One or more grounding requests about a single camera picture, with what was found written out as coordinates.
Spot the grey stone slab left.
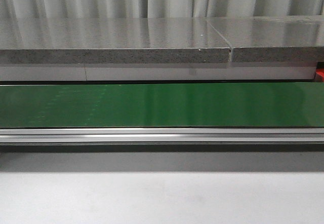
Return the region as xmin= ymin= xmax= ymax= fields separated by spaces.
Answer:
xmin=1 ymin=18 xmax=230 ymax=64

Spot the green conveyor belt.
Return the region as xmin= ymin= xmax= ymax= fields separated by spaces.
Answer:
xmin=1 ymin=82 xmax=323 ymax=128

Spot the aluminium conveyor side rail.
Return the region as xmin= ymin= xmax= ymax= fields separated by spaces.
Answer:
xmin=1 ymin=128 xmax=323 ymax=146

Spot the red object at right edge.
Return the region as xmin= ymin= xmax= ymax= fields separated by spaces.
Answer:
xmin=314 ymin=68 xmax=324 ymax=82

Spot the white base panel under slabs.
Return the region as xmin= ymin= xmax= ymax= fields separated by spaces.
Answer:
xmin=1 ymin=62 xmax=317 ymax=82

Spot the grey stone slab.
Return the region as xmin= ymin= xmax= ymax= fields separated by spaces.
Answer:
xmin=207 ymin=16 xmax=323 ymax=64
xmin=1 ymin=18 xmax=230 ymax=64

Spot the grey stone slab right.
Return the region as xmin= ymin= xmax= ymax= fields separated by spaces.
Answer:
xmin=207 ymin=16 xmax=323 ymax=64

